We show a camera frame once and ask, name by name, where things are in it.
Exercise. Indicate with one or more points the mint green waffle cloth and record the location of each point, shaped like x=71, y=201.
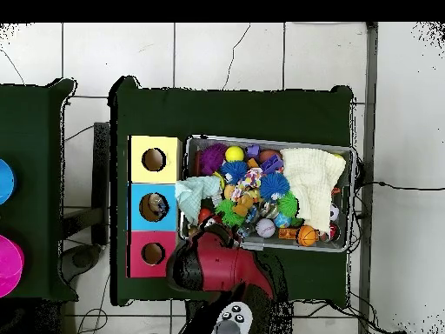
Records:
x=194, y=195

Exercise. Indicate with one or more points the crushed clear plastic bottle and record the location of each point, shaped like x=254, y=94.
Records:
x=157, y=205

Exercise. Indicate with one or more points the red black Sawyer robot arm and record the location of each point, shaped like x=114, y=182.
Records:
x=226, y=264

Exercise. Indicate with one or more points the wooden box with three holes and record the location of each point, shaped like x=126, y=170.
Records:
x=154, y=167

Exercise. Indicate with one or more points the clear mesh bin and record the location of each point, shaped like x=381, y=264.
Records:
x=342, y=240

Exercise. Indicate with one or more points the blue rubber koosh ball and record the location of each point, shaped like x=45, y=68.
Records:
x=274, y=184
x=233, y=171

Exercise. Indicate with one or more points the green rubber koosh ball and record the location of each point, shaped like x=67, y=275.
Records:
x=288, y=204
x=226, y=210

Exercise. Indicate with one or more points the purple spiky ball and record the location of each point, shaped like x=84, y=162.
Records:
x=212, y=158

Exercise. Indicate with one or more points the yellow smooth ball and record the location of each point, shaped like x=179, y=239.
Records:
x=234, y=153

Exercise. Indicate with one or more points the white toy baseball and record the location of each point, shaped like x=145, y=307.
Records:
x=265, y=228

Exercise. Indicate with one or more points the dark green table cloth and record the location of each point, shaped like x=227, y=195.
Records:
x=31, y=156
x=226, y=111

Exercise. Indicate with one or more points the cream waffle cloth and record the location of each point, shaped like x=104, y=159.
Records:
x=313, y=181

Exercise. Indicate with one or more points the orange toy basketball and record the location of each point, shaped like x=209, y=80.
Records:
x=307, y=236

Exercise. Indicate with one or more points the blue round disc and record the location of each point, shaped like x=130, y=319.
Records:
x=5, y=181

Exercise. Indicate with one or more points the magenta round disc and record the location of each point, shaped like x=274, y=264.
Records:
x=8, y=266

